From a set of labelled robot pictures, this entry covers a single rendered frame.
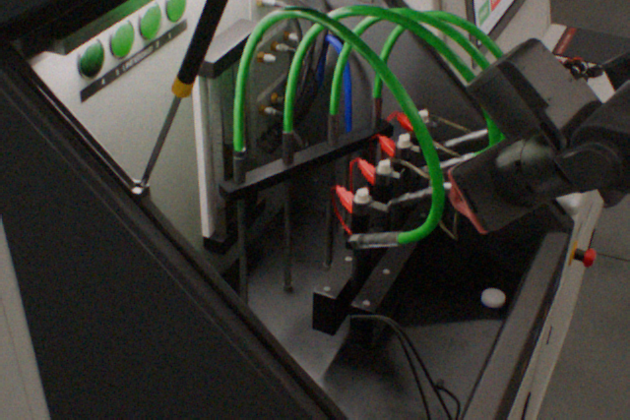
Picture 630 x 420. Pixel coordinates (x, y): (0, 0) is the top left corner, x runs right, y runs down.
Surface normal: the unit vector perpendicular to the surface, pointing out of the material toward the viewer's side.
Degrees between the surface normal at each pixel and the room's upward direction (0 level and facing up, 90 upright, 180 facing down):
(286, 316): 0
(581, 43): 0
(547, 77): 39
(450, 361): 0
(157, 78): 90
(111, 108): 90
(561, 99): 43
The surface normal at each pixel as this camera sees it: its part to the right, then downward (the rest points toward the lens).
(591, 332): 0.02, -0.80
